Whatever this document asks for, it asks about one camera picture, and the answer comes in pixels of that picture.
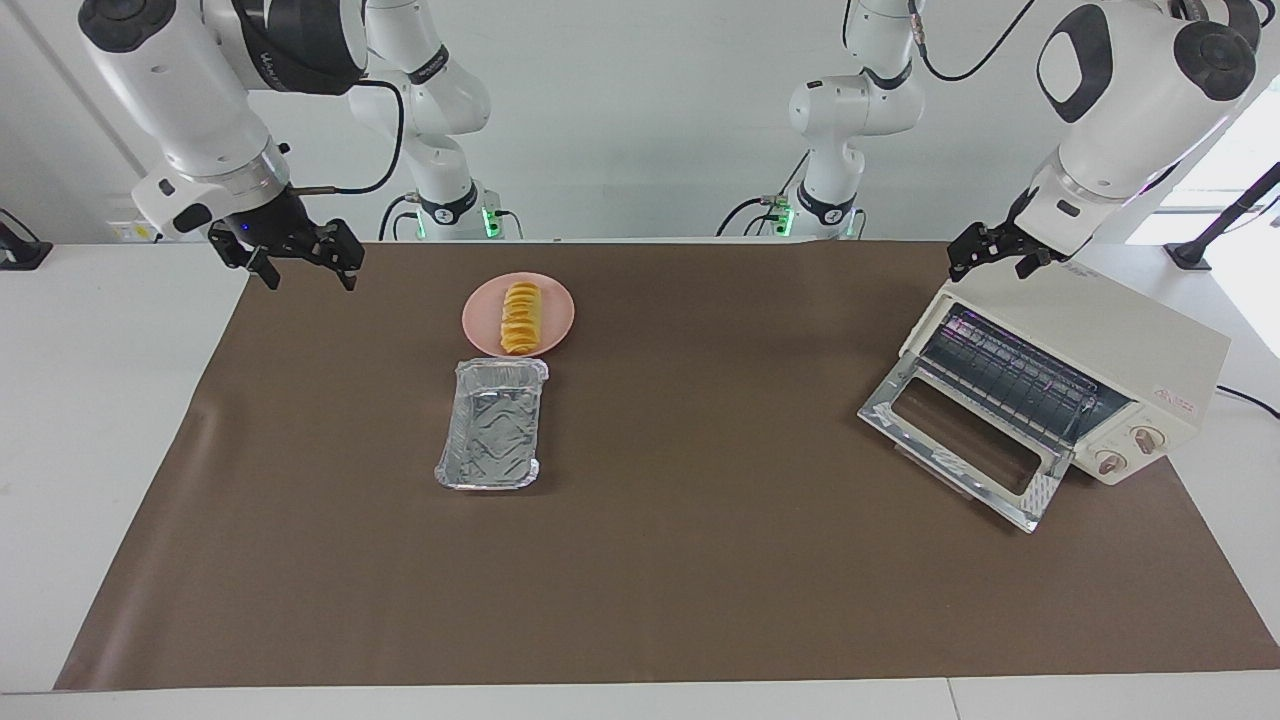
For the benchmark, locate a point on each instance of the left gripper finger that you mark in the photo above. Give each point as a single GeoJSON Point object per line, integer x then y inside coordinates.
{"type": "Point", "coordinates": [1031, 265]}
{"type": "Point", "coordinates": [966, 250]}

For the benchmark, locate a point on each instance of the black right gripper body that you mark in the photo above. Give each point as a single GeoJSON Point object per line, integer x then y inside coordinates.
{"type": "Point", "coordinates": [280, 225]}

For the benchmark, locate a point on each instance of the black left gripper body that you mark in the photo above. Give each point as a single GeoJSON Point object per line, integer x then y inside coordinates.
{"type": "Point", "coordinates": [1015, 238]}

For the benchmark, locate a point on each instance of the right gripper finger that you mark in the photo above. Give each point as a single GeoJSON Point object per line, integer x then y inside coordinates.
{"type": "Point", "coordinates": [265, 268]}
{"type": "Point", "coordinates": [346, 250]}

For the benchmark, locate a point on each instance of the sliced yellow bread loaf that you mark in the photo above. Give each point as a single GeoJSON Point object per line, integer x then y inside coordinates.
{"type": "Point", "coordinates": [520, 318]}

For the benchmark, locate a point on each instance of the aluminium foil baking tray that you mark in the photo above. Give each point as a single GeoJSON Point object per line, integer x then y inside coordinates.
{"type": "Point", "coordinates": [490, 430]}

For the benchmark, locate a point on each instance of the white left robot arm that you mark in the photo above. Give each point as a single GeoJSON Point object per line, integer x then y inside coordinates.
{"type": "Point", "coordinates": [1130, 100]}

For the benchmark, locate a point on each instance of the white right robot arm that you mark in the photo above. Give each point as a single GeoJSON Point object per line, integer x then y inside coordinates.
{"type": "Point", "coordinates": [180, 90]}

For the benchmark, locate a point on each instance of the metal oven rack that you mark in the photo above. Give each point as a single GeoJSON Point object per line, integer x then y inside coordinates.
{"type": "Point", "coordinates": [1010, 375]}

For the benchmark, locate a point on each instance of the cream toaster oven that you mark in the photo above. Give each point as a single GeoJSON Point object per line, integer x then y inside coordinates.
{"type": "Point", "coordinates": [1130, 345]}

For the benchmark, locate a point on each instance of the glass oven door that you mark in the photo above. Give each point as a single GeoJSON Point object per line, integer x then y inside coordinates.
{"type": "Point", "coordinates": [905, 395]}

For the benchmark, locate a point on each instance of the round oven knob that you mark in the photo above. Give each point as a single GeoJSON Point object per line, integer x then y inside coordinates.
{"type": "Point", "coordinates": [1110, 462]}
{"type": "Point", "coordinates": [1148, 438]}

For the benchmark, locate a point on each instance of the black stand pole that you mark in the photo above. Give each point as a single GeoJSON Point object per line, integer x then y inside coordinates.
{"type": "Point", "coordinates": [1225, 215]}

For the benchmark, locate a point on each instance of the pink round plate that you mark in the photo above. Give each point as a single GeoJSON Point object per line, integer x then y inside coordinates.
{"type": "Point", "coordinates": [555, 315]}

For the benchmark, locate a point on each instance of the brown table mat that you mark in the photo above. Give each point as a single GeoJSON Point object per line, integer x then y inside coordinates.
{"type": "Point", "coordinates": [700, 560]}

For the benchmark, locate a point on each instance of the white wall socket box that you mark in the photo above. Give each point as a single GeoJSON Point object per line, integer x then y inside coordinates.
{"type": "Point", "coordinates": [130, 231]}

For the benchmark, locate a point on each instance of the black clamp mount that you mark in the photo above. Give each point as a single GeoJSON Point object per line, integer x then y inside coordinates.
{"type": "Point", "coordinates": [20, 250]}

